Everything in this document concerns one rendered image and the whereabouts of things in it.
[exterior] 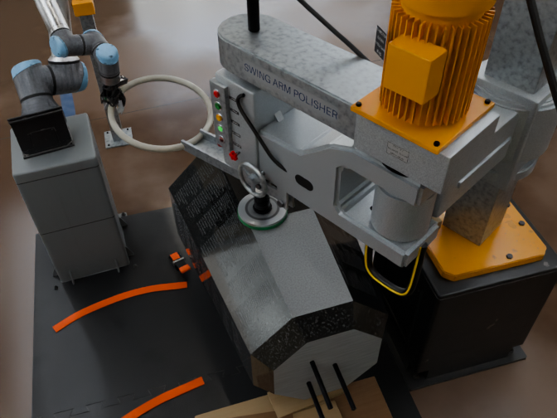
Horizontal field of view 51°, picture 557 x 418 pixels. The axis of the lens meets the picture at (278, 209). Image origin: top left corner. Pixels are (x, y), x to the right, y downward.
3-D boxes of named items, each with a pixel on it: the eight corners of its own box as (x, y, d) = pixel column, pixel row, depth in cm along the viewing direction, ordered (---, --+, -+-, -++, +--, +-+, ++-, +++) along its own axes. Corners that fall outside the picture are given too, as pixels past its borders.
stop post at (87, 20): (131, 128, 439) (97, -12, 361) (133, 143, 425) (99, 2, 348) (104, 133, 435) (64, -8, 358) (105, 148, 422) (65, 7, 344)
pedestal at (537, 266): (464, 263, 343) (496, 170, 290) (526, 359, 298) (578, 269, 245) (360, 289, 331) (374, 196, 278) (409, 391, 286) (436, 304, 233)
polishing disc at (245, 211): (263, 186, 263) (263, 183, 262) (297, 210, 252) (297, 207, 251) (228, 209, 252) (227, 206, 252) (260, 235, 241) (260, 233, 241)
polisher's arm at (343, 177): (432, 257, 204) (462, 150, 169) (393, 296, 193) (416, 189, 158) (282, 163, 241) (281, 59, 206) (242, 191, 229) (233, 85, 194)
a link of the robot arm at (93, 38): (76, 27, 251) (89, 45, 246) (101, 26, 258) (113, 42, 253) (75, 46, 258) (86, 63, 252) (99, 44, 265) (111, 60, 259)
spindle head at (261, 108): (326, 182, 227) (333, 85, 195) (288, 211, 216) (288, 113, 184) (262, 143, 244) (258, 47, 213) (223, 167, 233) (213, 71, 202)
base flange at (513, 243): (490, 184, 283) (492, 177, 279) (549, 258, 249) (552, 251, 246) (397, 204, 274) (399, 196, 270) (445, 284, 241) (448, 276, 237)
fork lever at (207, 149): (320, 187, 229) (319, 177, 226) (286, 212, 220) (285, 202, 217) (209, 133, 270) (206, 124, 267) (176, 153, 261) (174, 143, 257)
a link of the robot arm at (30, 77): (16, 105, 283) (5, 71, 283) (51, 100, 294) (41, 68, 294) (23, 94, 271) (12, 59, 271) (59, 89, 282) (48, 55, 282)
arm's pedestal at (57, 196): (53, 293, 331) (0, 185, 270) (47, 232, 364) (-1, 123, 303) (139, 269, 342) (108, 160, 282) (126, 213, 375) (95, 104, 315)
